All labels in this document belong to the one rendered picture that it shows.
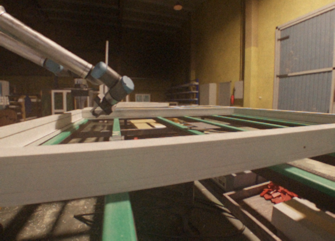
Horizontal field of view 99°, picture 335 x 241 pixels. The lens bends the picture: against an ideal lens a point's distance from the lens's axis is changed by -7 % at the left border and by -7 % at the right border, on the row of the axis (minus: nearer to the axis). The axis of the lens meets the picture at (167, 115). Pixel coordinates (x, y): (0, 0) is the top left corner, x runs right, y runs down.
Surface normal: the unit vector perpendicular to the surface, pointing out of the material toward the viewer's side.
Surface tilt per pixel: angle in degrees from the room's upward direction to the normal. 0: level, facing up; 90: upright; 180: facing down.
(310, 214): 0
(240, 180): 90
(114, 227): 0
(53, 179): 90
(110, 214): 0
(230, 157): 90
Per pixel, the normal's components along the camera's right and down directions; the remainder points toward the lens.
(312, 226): 0.00, -1.00
